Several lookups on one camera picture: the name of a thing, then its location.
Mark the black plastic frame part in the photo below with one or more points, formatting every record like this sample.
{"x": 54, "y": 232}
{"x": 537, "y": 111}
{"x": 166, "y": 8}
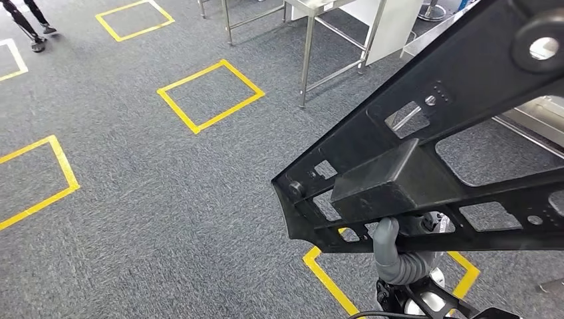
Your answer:
{"x": 462, "y": 57}

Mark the stainless steel workbench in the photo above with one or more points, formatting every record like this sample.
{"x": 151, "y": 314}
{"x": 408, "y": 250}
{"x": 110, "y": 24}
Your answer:
{"x": 542, "y": 119}

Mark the yellow floor tape square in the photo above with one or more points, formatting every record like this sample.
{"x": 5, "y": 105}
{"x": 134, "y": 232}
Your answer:
{"x": 330, "y": 279}

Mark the white panel board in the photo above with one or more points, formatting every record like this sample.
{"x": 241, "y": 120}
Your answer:
{"x": 396, "y": 26}

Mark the round steel stool base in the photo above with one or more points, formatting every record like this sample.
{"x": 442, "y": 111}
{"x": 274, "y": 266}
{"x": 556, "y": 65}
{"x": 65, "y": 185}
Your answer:
{"x": 432, "y": 13}

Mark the person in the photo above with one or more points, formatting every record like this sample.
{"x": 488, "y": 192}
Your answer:
{"x": 20, "y": 20}

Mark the steel frame table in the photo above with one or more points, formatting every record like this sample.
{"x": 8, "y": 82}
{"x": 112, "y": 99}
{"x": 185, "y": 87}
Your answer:
{"x": 307, "y": 57}
{"x": 227, "y": 22}

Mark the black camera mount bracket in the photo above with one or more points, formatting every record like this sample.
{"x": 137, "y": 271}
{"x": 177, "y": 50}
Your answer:
{"x": 458, "y": 308}

